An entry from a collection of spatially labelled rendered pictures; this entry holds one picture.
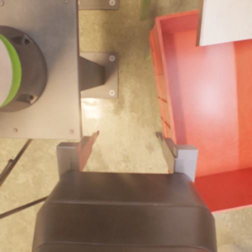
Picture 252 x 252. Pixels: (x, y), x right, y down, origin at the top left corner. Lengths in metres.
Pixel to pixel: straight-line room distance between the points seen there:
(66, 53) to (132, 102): 0.95
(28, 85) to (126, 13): 1.05
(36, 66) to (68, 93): 0.07
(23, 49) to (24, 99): 0.08
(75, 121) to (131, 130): 0.97
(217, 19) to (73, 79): 0.32
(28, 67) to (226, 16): 0.39
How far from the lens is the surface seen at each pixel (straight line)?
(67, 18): 0.36
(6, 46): 0.30
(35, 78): 0.34
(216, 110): 0.80
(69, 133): 0.37
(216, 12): 0.46
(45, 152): 1.50
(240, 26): 0.50
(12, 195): 1.82
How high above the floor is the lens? 1.25
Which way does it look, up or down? 75 degrees down
